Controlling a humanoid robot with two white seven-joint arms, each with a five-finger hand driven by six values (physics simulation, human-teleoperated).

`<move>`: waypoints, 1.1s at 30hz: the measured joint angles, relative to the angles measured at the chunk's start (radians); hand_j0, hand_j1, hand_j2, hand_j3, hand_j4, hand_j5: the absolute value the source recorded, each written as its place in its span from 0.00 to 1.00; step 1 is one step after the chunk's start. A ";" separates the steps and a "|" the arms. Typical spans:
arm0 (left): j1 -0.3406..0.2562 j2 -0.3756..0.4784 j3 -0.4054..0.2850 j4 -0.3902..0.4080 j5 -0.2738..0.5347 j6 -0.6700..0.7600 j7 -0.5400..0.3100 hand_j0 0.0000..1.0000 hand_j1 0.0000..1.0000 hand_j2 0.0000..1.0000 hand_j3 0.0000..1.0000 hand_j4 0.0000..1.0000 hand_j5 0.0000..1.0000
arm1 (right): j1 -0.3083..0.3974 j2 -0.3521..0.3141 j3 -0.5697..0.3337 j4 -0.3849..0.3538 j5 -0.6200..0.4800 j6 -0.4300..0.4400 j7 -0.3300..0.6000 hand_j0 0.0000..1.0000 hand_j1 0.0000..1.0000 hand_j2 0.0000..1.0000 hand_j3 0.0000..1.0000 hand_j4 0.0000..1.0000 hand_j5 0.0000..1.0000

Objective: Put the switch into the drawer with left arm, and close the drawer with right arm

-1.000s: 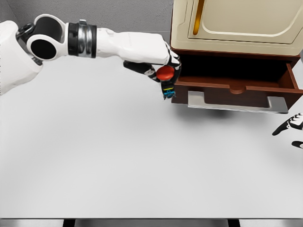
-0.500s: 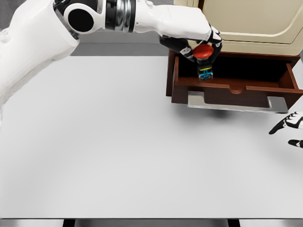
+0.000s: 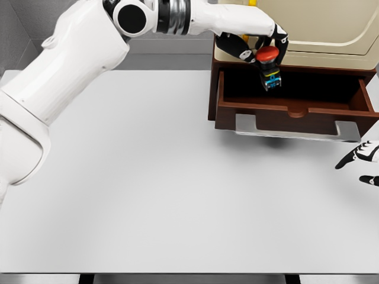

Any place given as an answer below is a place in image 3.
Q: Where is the red push-button switch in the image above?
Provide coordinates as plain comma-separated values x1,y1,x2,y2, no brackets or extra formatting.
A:
255,46,282,92

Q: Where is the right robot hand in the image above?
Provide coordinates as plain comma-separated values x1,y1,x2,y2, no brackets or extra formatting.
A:
335,141,379,188

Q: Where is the silver drawer handle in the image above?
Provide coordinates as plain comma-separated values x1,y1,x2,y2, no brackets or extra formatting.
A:
234,113,362,144

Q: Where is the brown wooden drawer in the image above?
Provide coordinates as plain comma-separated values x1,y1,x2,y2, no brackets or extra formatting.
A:
214,70,379,133

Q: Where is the brown and cream cabinet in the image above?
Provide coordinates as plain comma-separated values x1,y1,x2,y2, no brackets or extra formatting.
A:
208,0,379,122

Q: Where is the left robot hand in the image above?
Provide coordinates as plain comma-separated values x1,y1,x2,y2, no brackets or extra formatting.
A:
213,3,290,64

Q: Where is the yellow cabinet handle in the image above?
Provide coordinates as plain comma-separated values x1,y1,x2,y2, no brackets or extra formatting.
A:
242,0,259,41

